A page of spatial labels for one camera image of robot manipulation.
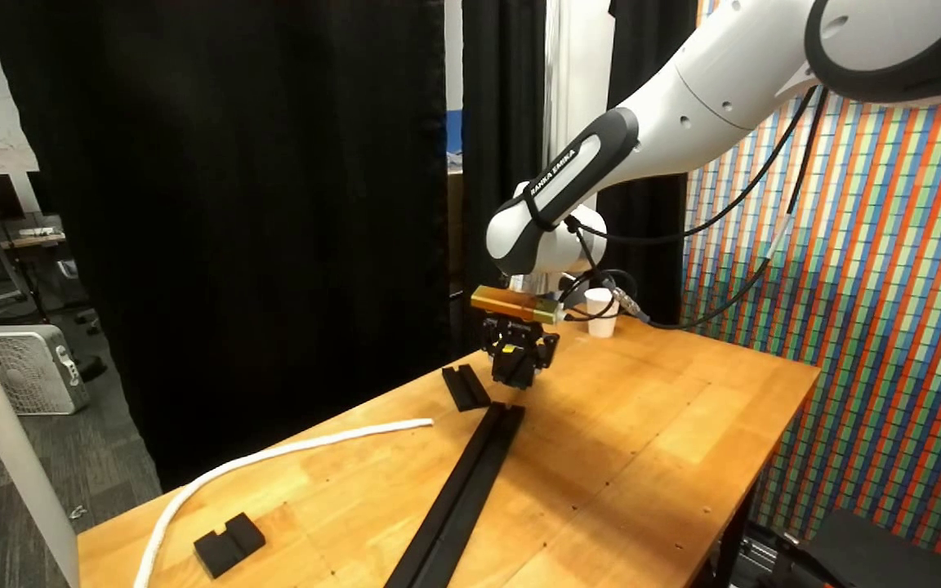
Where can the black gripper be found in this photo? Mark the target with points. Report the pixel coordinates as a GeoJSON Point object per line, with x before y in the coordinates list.
{"type": "Point", "coordinates": [517, 349]}

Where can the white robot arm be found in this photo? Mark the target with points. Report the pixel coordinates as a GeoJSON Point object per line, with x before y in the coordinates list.
{"type": "Point", "coordinates": [734, 68]}

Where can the white paper cup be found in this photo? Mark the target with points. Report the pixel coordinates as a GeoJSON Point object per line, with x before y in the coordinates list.
{"type": "Point", "coordinates": [601, 311]}

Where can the long black track piece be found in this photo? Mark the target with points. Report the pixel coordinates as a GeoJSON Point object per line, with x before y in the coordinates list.
{"type": "Point", "coordinates": [440, 541]}

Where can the white flexible tube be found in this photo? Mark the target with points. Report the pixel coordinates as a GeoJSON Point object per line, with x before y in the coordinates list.
{"type": "Point", "coordinates": [187, 491]}

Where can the black curtain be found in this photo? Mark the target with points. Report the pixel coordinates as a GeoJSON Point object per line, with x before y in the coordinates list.
{"type": "Point", "coordinates": [254, 193]}

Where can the colourful patterned panel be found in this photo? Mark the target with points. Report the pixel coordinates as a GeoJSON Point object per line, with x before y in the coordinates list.
{"type": "Point", "coordinates": [822, 244]}

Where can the small black block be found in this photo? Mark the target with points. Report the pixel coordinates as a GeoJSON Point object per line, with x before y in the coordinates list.
{"type": "Point", "coordinates": [231, 545]}

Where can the grey box on floor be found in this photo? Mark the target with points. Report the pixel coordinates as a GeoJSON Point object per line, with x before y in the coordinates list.
{"type": "Point", "coordinates": [36, 371]}

